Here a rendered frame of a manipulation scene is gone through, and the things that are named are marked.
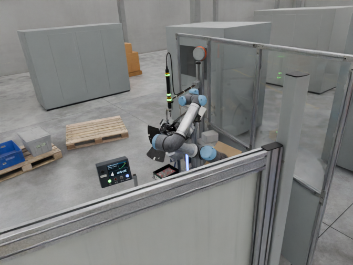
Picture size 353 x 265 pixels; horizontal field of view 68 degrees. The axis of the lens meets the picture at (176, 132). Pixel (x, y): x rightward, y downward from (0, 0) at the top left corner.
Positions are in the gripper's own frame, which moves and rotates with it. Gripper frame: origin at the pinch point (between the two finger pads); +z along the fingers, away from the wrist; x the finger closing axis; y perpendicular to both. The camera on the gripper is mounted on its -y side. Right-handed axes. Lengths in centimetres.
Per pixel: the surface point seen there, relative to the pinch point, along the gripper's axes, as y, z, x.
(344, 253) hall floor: 77, 143, 130
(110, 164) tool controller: -11, 18, -72
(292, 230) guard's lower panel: 57, 99, 70
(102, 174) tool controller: -9, 25, -80
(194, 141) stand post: -60, 47, 32
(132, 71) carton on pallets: -852, 126, 178
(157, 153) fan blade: -51, 44, -18
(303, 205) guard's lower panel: 63, 65, 70
